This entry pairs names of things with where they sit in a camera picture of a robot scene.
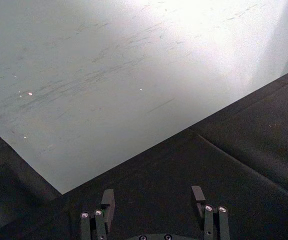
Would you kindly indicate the black table cloth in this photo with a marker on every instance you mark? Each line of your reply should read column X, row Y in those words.
column 184, row 180

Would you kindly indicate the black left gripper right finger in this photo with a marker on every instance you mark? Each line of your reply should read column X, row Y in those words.
column 212, row 222

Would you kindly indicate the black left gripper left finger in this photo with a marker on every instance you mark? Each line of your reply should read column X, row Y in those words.
column 101, row 220

